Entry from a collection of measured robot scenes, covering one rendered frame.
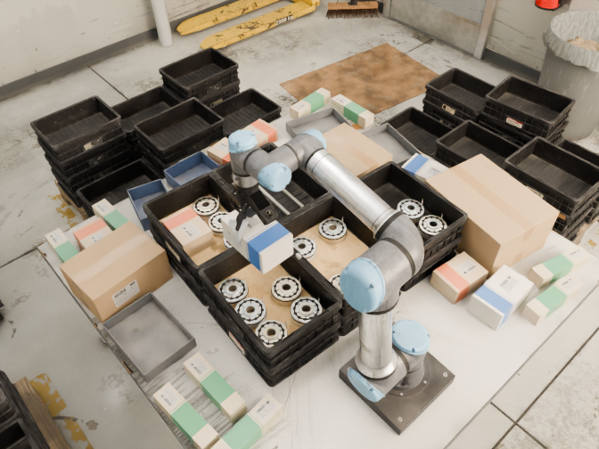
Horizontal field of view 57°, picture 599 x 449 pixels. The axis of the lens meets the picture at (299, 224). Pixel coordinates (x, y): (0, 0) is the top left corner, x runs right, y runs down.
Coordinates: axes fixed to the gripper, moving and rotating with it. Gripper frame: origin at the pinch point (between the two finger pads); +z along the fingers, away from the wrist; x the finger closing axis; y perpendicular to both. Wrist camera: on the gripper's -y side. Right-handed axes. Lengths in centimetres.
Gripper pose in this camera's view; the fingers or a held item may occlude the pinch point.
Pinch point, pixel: (257, 232)
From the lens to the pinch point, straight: 167.6
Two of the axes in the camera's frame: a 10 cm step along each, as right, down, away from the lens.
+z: 0.2, 6.9, 7.2
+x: -7.5, 4.9, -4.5
